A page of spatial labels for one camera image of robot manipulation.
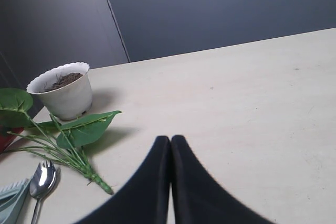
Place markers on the green artificial leaf branch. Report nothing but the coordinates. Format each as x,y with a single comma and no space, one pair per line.
63,144

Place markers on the silver metal spork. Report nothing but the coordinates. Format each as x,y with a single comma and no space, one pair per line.
41,184

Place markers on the light blue plastic comb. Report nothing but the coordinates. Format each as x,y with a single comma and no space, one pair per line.
12,200

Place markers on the white flower pot with soil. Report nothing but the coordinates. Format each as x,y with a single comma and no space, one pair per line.
67,102

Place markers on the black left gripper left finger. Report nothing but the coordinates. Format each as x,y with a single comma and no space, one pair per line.
145,196

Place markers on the red object at edge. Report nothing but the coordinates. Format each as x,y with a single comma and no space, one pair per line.
6,139

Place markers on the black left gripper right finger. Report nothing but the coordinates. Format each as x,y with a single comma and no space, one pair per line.
197,197

